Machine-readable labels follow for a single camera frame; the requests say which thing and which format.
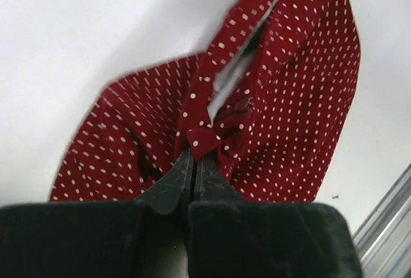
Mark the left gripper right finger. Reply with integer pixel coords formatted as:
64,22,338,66
188,157,363,277

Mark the red polka dot skirt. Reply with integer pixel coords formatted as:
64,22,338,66
49,0,360,202

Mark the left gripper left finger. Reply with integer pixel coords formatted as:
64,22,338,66
1,150,194,277

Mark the aluminium rail frame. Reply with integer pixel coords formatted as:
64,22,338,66
354,167,411,277

